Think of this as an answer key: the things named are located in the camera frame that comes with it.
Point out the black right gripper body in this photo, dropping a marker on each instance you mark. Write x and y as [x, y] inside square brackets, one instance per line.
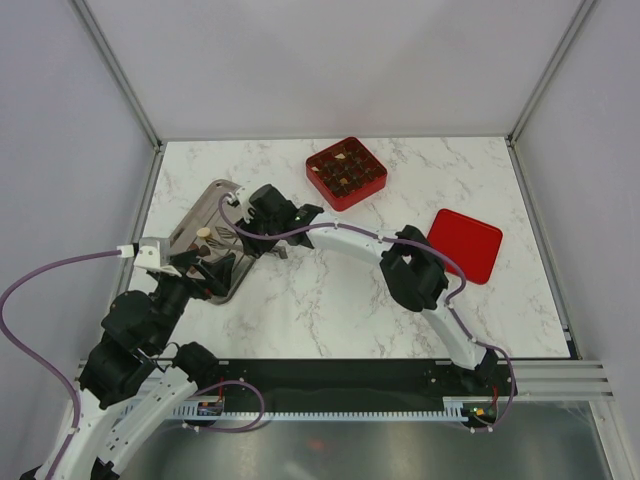
[257, 226]

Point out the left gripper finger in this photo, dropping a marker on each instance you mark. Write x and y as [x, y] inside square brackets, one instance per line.
[221, 273]
[189, 266]

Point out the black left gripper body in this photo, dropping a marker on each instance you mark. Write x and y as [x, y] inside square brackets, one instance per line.
[174, 292]

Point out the stainless steel tray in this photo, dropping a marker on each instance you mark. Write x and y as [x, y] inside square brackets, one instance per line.
[205, 213]

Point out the stainless steel tongs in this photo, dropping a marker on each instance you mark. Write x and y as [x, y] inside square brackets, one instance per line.
[225, 239]

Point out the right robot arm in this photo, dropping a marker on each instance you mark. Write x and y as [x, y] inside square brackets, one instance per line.
[414, 271]

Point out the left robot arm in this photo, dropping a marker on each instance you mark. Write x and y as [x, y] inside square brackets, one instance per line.
[99, 437]

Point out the red chocolate box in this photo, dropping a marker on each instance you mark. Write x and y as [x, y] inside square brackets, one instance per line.
[344, 183]

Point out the red box lid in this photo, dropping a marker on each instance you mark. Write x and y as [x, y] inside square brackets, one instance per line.
[472, 244]

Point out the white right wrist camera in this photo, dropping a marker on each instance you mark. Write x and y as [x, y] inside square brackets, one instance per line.
[239, 199]

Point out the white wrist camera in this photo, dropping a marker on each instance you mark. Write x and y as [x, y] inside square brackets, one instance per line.
[150, 254]
[239, 199]

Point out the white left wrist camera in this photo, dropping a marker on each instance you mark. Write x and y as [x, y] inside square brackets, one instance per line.
[150, 254]

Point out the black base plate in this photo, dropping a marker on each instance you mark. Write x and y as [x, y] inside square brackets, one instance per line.
[360, 385]

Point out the white cable duct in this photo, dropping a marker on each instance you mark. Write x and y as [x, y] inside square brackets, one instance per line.
[451, 411]

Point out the aluminium frame rail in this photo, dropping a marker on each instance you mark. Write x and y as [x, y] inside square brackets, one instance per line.
[561, 380]

